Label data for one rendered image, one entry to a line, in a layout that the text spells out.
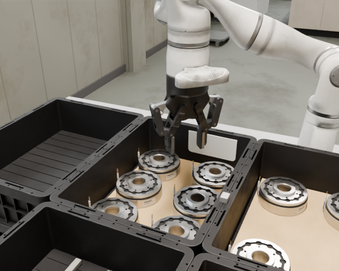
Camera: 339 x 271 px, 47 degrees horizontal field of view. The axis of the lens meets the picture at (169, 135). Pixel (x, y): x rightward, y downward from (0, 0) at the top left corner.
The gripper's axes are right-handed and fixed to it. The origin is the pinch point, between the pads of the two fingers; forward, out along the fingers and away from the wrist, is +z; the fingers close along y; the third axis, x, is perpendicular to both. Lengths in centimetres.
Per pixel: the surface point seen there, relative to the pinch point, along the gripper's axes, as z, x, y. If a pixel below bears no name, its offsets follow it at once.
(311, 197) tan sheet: 17.4, 4.5, -29.2
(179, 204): 14.6, -0.1, 1.1
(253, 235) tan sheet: 17.4, 10.6, -10.5
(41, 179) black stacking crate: 17.6, -24.2, 27.5
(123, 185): 14.6, -10.5, 10.4
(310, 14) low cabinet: 71, -392, -348
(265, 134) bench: 30, -46, -51
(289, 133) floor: 100, -152, -149
